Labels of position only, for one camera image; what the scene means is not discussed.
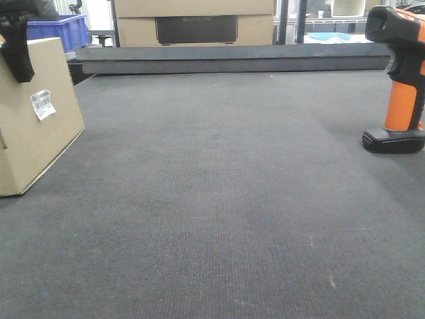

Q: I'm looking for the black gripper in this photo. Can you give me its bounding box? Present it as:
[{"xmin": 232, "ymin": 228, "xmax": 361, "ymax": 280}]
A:
[{"xmin": 1, "ymin": 0, "xmax": 60, "ymax": 83}]

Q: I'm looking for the small cardboard package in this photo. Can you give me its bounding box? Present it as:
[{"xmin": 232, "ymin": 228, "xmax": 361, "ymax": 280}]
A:
[{"xmin": 1, "ymin": 38, "xmax": 84, "ymax": 197}]

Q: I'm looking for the orange black barcode scanner gun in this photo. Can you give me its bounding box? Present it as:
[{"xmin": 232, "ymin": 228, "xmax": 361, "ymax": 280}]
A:
[{"xmin": 362, "ymin": 5, "xmax": 424, "ymax": 154}]

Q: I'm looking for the large cardboard box black print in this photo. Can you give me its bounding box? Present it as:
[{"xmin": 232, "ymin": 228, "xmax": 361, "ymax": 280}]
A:
[{"xmin": 114, "ymin": 0, "xmax": 274, "ymax": 47}]

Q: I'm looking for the white barcode label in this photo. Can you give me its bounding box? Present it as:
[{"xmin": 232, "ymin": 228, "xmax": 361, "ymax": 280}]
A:
[{"xmin": 30, "ymin": 90, "xmax": 56, "ymax": 121}]

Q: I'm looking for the blue plastic bin background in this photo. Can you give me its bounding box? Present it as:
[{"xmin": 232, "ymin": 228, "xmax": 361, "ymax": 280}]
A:
[{"xmin": 27, "ymin": 14, "xmax": 89, "ymax": 53}]

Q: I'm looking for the light blue tray background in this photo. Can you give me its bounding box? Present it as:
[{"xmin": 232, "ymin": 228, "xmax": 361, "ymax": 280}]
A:
[{"xmin": 304, "ymin": 32, "xmax": 351, "ymax": 44}]

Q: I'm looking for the grey conveyor end rail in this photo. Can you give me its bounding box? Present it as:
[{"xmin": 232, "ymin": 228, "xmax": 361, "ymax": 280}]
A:
[{"xmin": 76, "ymin": 43, "xmax": 390, "ymax": 75}]

